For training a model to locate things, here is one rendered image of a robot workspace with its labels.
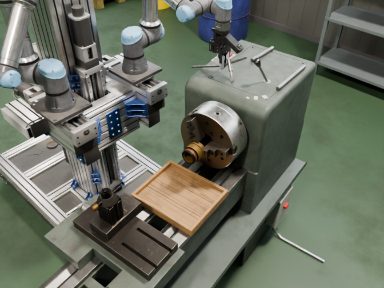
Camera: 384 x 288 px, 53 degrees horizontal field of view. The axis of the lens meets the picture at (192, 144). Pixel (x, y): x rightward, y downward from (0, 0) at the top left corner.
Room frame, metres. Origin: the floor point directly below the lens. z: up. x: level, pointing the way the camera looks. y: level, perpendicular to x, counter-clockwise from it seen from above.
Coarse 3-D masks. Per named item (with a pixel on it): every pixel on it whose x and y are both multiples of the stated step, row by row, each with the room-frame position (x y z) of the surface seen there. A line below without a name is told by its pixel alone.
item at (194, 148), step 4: (192, 144) 1.36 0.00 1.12; (196, 144) 1.36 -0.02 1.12; (200, 144) 1.38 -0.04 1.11; (188, 148) 1.35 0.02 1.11; (192, 148) 1.33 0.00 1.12; (196, 148) 1.34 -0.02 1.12; (200, 148) 1.34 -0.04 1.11; (184, 152) 1.33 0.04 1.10; (188, 152) 1.31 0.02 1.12; (192, 152) 1.31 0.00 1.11; (196, 152) 1.32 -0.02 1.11; (200, 152) 1.33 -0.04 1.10; (184, 156) 1.33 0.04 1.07; (188, 156) 1.35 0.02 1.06; (192, 156) 1.30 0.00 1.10; (196, 156) 1.31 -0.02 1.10; (200, 156) 1.32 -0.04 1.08; (188, 160) 1.33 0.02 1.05; (192, 160) 1.33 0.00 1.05; (196, 160) 1.30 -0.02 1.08; (192, 164) 1.30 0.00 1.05
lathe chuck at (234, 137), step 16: (192, 112) 1.51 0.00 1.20; (208, 112) 1.45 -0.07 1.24; (224, 112) 1.46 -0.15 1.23; (208, 128) 1.42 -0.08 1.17; (224, 128) 1.38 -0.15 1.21; (240, 128) 1.42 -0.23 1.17; (224, 144) 1.37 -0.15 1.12; (240, 144) 1.38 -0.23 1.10; (208, 160) 1.42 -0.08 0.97; (224, 160) 1.37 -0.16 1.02
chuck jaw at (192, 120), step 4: (192, 116) 1.48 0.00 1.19; (188, 120) 1.46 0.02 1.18; (192, 120) 1.44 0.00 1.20; (196, 120) 1.46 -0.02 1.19; (188, 124) 1.44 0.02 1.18; (192, 124) 1.43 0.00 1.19; (196, 124) 1.44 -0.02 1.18; (192, 128) 1.43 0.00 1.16; (196, 128) 1.43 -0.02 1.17; (200, 128) 1.44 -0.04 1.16; (188, 132) 1.42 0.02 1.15; (192, 132) 1.40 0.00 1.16; (196, 132) 1.41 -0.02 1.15; (200, 132) 1.42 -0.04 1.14; (192, 136) 1.40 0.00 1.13; (196, 136) 1.40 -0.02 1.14; (200, 136) 1.41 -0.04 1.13; (204, 136) 1.42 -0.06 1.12; (188, 140) 1.39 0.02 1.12; (192, 140) 1.38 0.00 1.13; (196, 140) 1.38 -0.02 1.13; (200, 140) 1.40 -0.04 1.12
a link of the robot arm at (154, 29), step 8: (144, 0) 2.05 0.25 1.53; (152, 0) 2.04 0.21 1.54; (144, 8) 2.05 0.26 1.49; (152, 8) 2.04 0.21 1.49; (144, 16) 2.06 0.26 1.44; (152, 16) 2.05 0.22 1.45; (144, 24) 2.04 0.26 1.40; (152, 24) 2.04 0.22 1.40; (160, 24) 2.08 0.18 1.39; (152, 32) 2.04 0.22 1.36; (160, 32) 2.08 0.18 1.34; (152, 40) 2.02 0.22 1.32
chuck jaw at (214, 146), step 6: (210, 144) 1.38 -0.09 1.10; (216, 144) 1.38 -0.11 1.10; (204, 150) 1.34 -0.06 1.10; (210, 150) 1.34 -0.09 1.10; (216, 150) 1.34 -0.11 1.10; (222, 150) 1.33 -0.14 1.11; (228, 150) 1.34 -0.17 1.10; (234, 150) 1.36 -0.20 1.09; (204, 156) 1.34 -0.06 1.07; (216, 156) 1.34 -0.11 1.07; (222, 156) 1.33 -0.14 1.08
